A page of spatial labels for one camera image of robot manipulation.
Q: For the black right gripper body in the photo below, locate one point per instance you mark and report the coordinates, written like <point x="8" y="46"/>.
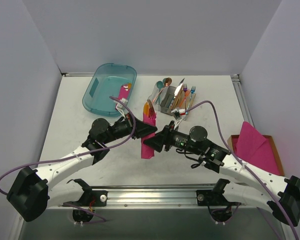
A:
<point x="166" y="139"/>

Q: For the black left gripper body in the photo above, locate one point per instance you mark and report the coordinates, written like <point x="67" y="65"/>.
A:
<point x="135" y="126"/>

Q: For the pink paper napkin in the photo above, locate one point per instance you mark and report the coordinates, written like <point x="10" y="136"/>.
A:
<point x="146" y="151"/>

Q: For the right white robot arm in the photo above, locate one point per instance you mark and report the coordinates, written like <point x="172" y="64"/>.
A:
<point x="255" y="186"/>

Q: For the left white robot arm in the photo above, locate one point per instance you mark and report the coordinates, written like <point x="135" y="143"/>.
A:
<point x="35" y="190"/>

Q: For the brown napkin tray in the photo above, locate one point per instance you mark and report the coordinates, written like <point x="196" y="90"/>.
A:
<point x="258" y="150"/>

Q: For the rolled pink napkin bundle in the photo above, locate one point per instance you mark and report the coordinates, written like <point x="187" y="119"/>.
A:
<point x="124" y="92"/>

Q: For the pink napkin stack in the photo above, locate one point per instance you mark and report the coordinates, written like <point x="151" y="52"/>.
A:
<point x="248" y="129"/>

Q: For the clear acrylic utensil organizer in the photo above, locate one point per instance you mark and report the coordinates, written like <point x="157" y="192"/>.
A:
<point x="167" y="97"/>

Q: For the teal spoon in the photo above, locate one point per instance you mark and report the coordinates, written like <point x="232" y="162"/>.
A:
<point x="160" y="86"/>

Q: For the teal plastic bin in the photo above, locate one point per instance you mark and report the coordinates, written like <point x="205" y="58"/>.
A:
<point x="105" y="83"/>

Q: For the silver knife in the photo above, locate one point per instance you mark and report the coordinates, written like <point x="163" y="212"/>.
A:
<point x="177" y="94"/>

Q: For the copper spoon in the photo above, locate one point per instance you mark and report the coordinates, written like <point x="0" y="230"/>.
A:
<point x="167" y="82"/>

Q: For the orange fork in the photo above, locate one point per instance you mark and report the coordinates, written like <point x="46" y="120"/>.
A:
<point x="187" y="96"/>

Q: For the purple fork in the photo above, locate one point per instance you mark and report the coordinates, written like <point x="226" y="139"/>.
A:
<point x="185" y="90"/>

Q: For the blue iridescent fork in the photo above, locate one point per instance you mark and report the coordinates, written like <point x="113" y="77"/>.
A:
<point x="192" y="91"/>

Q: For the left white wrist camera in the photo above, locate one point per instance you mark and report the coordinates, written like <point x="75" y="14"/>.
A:
<point x="120" y="108"/>

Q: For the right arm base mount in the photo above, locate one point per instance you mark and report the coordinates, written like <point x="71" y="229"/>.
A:
<point x="207" y="198"/>

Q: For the aluminium frame rail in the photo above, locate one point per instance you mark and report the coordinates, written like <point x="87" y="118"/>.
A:
<point x="142" y="198"/>

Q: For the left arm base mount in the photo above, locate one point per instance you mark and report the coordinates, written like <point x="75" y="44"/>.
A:
<point x="93" y="198"/>

